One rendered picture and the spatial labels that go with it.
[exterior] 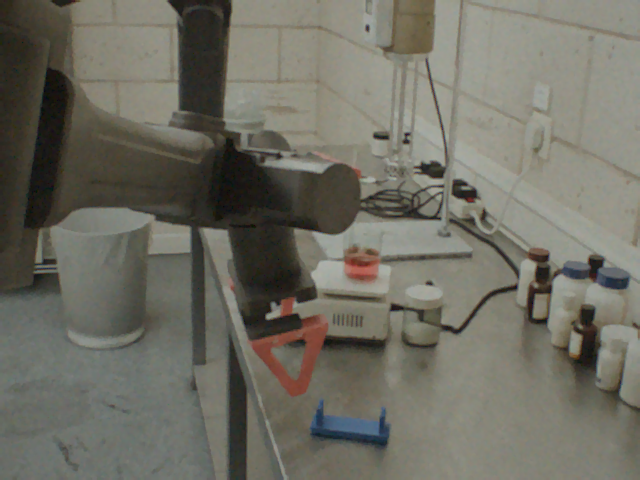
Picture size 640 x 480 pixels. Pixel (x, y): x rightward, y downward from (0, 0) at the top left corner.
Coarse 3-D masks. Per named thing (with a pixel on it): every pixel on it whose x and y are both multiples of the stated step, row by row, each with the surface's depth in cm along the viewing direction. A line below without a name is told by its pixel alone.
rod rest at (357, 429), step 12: (384, 408) 110; (312, 420) 112; (324, 420) 112; (336, 420) 112; (348, 420) 112; (360, 420) 112; (384, 420) 109; (312, 432) 110; (324, 432) 110; (336, 432) 110; (348, 432) 109; (360, 432) 109; (372, 432) 109; (384, 432) 109
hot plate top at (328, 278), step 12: (324, 264) 142; (336, 264) 143; (324, 276) 137; (336, 276) 138; (384, 276) 138; (324, 288) 133; (336, 288) 133; (348, 288) 133; (360, 288) 133; (372, 288) 133; (384, 288) 134
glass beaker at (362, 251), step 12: (348, 228) 137; (360, 228) 138; (372, 228) 137; (348, 240) 133; (360, 240) 132; (372, 240) 133; (348, 252) 134; (360, 252) 133; (372, 252) 133; (348, 264) 135; (360, 264) 134; (372, 264) 134; (348, 276) 135; (360, 276) 134; (372, 276) 135
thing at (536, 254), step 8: (536, 248) 150; (544, 248) 150; (528, 256) 149; (536, 256) 147; (544, 256) 147; (528, 264) 148; (552, 264) 149; (520, 272) 150; (528, 272) 148; (552, 272) 148; (520, 280) 150; (528, 280) 148; (520, 288) 150; (520, 296) 151; (520, 304) 151
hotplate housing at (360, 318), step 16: (304, 304) 134; (320, 304) 133; (336, 304) 133; (352, 304) 133; (368, 304) 133; (384, 304) 132; (400, 304) 141; (336, 320) 134; (352, 320) 133; (368, 320) 133; (384, 320) 133; (336, 336) 135; (352, 336) 135; (368, 336) 134; (384, 336) 134
